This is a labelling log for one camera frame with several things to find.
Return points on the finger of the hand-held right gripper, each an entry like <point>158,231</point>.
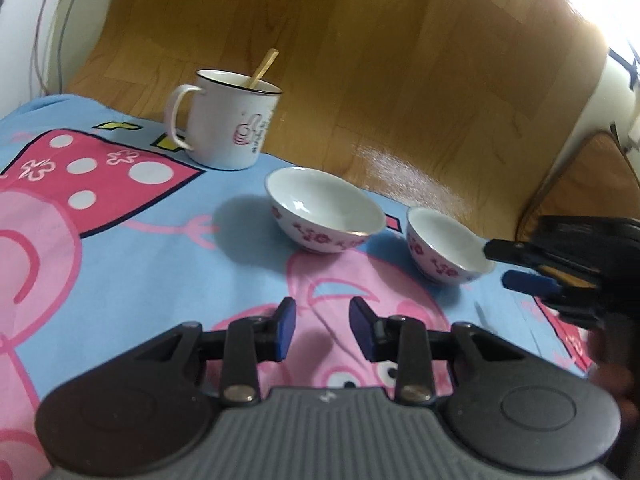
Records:
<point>527,281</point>
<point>510,251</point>

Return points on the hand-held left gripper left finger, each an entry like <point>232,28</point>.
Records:
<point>284,331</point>

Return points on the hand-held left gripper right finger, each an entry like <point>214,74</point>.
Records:
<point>361,332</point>

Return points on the small pink floral bowl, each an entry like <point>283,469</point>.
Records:
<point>445,242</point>

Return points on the large pink floral bowl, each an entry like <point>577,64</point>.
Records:
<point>325,210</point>

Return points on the person's right hand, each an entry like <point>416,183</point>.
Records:
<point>614,382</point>

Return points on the brown cushion mat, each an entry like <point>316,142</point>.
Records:
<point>580,180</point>

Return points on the white fabric with dark print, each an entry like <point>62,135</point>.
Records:
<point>607,95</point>

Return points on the blue cartoon pig blanket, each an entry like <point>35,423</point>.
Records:
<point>125,260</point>

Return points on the white mug with thumb print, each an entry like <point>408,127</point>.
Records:
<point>225,125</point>

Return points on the wooden stick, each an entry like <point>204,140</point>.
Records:
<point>264,66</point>

